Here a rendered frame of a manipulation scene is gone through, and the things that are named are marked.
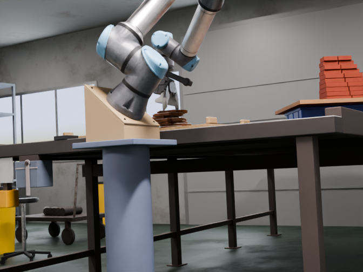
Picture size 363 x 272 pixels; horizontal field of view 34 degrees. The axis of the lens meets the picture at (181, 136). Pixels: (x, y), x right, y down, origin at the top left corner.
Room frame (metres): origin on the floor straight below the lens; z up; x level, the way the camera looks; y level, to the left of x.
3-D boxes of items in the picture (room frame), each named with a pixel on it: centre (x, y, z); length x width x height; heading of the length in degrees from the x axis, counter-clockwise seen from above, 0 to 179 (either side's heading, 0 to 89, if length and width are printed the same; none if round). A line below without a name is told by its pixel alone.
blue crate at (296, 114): (2.84, -0.69, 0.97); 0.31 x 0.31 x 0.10; 4
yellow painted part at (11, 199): (2.78, 0.84, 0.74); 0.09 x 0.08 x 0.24; 59
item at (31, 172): (2.69, 0.68, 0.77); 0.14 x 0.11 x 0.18; 59
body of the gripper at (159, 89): (2.59, 0.06, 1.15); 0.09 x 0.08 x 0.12; 68
